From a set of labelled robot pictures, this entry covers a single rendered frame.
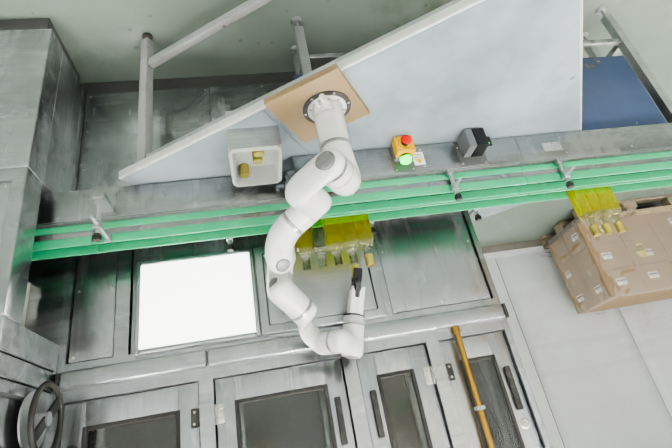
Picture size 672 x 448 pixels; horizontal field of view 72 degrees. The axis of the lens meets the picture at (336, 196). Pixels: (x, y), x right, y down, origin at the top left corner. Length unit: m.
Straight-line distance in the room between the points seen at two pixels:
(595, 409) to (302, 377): 4.19
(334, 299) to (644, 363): 4.64
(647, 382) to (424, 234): 4.29
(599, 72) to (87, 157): 2.32
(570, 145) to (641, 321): 4.26
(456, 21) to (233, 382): 1.36
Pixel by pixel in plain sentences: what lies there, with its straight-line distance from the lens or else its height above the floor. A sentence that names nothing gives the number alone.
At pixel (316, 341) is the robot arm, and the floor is 1.40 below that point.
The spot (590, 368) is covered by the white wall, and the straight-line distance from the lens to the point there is 5.67.
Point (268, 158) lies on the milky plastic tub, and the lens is 1.69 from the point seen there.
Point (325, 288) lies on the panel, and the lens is 1.79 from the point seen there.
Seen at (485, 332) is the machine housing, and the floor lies 1.43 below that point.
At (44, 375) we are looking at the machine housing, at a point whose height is 1.35.
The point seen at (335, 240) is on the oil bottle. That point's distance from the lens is 1.70.
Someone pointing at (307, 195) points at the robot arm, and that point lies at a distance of 1.24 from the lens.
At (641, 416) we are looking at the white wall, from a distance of 5.85.
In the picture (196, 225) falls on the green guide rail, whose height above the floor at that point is 0.94.
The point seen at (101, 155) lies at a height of 0.46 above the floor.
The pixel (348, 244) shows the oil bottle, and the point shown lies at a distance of 1.70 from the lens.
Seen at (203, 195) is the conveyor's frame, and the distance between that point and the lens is 1.76.
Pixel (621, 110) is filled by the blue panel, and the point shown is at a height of 0.65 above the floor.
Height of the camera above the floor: 1.73
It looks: 29 degrees down
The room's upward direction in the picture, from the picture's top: 168 degrees clockwise
